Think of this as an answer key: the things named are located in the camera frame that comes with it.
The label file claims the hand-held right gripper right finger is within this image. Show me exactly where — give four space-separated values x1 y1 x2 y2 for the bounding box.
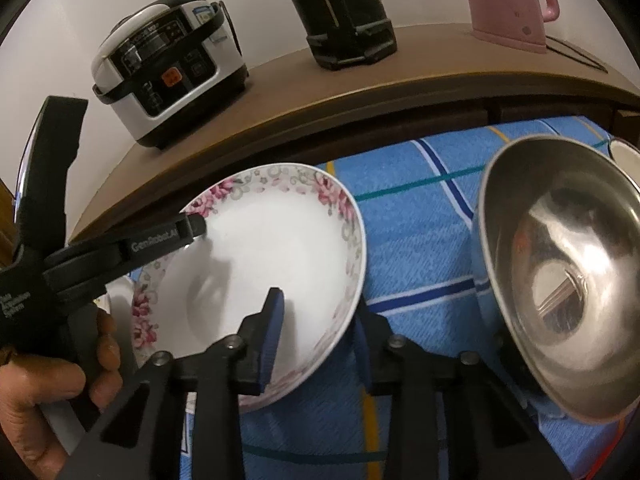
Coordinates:
350 307 573 480

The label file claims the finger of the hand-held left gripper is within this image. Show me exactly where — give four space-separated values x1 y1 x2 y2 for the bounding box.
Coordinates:
42 213 210 307

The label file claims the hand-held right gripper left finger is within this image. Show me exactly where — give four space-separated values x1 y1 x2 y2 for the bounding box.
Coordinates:
57 287 287 480

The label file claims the floral rim white plate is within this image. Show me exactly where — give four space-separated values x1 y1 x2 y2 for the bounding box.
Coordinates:
131 162 369 402

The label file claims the stainless steel bowl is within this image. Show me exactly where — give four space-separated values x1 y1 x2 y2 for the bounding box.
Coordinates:
470 135 640 423

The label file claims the white enamel bowl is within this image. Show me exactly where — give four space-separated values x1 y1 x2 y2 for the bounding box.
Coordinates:
607 137 640 187

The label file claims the person's left hand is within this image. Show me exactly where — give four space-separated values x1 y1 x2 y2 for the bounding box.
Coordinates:
0 306 124 480

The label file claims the blue plaid tablecloth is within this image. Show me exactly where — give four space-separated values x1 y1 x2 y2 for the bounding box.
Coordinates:
127 115 640 480

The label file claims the white black rice cooker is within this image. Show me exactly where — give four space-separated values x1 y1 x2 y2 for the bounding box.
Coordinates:
91 0 251 150

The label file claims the brown wooden cabinet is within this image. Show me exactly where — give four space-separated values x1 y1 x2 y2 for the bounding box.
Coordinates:
67 22 640 243

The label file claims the black thermos flask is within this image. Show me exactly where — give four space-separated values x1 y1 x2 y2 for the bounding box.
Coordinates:
272 0 398 71

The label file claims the pink electric kettle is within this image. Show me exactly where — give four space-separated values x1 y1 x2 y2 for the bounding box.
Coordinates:
457 0 560 56

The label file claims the black kettle power cord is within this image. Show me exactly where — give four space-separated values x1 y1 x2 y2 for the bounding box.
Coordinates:
546 36 610 74

